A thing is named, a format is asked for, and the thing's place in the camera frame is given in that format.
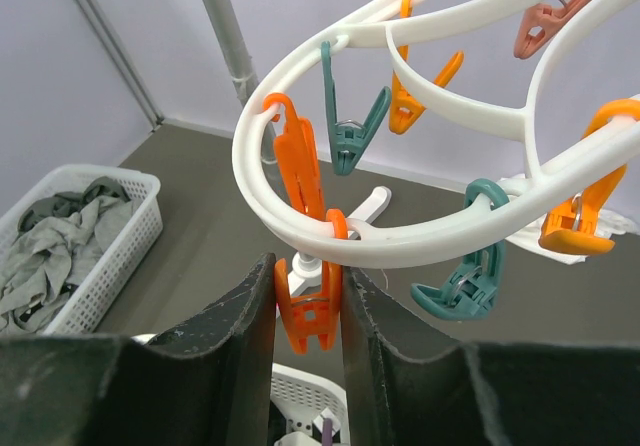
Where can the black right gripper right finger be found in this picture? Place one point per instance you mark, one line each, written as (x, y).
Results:
(407, 383)

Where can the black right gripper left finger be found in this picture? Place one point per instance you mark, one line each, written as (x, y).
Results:
(205, 381)

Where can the teal clothes peg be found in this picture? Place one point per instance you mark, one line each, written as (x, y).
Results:
(469, 293)

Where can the orange clothes peg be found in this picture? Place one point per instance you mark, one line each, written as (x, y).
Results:
(314, 315)

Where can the white round clip hanger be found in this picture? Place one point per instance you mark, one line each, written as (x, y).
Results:
(496, 210)

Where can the white sock on hanger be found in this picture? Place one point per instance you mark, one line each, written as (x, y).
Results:
(609, 224)

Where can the white oval sock basket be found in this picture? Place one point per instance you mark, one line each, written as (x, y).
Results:
(301, 397)

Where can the white drying rack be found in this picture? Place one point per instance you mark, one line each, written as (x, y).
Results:
(307, 270)

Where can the yellow-orange peg right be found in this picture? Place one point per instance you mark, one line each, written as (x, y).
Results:
(570, 228)

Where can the yellow-orange peg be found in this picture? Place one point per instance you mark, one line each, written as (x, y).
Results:
(570, 228)
(420, 92)

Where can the white rectangular laundry basket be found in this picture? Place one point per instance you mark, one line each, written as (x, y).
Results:
(89, 303)

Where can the grey clothes pile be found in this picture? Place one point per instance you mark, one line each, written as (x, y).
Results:
(59, 241)

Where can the orange peg left rim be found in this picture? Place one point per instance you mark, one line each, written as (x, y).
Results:
(296, 155)

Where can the teal peg inner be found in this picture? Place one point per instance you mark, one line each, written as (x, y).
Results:
(349, 139)

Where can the yellow-orange peg inner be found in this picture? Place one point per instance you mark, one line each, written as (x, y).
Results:
(420, 92)

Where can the pink peg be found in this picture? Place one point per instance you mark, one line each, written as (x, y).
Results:
(541, 22)

